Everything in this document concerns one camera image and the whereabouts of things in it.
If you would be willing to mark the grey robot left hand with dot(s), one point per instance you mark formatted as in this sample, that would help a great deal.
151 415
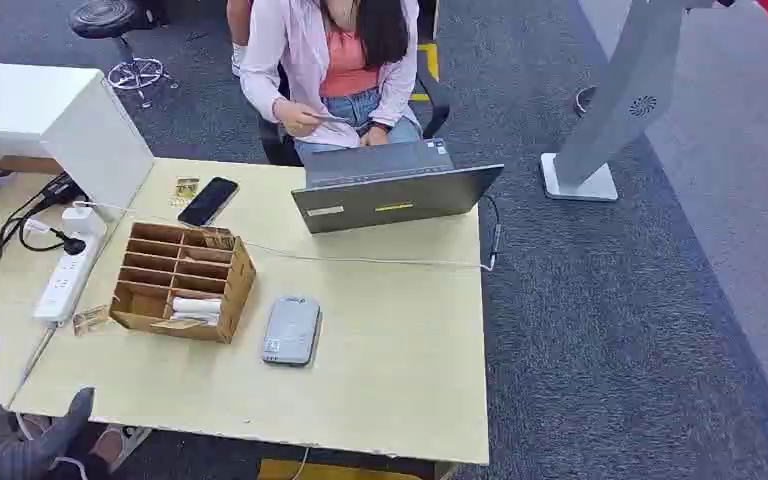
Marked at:
20 454

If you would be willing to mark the person's right hand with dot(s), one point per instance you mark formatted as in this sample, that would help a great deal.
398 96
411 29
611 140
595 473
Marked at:
294 119

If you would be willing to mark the person's left hand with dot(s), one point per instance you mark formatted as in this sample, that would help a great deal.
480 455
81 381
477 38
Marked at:
375 136

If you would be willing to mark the grey laptop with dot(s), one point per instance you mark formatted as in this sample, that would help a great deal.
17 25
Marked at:
390 199

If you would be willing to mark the seated person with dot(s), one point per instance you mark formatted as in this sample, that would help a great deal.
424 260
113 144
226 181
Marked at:
298 46

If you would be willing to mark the person's leg with white shoe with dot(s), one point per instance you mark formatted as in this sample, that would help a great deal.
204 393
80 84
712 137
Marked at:
239 33

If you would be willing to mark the black smartphone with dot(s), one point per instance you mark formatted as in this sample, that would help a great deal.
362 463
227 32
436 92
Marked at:
208 201

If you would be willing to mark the gold printed card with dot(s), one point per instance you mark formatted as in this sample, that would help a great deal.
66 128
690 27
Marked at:
186 191

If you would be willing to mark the brown printed card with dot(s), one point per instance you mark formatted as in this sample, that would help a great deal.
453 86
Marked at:
90 320

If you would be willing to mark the white power strip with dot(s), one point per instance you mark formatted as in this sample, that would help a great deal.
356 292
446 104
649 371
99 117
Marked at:
66 281

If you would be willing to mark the wooden card box with dividers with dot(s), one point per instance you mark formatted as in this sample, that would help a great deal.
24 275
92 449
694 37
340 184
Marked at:
225 291

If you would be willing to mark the grey flat card case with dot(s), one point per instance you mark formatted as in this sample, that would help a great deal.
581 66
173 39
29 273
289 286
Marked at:
291 330

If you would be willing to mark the white cards stack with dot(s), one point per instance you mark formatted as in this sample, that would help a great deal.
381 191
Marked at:
196 309

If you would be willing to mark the black round stool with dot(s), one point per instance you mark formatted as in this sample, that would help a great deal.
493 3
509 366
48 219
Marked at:
102 16

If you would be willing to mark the white charger plug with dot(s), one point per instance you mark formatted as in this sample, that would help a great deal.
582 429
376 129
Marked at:
83 220

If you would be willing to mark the grey floor stand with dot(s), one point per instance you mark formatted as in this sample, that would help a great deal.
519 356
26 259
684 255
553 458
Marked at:
622 99

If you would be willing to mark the wooden box under white desk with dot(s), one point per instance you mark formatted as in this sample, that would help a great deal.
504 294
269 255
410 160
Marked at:
26 165

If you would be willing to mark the yellow object under table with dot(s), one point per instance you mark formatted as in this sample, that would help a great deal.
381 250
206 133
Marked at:
331 472

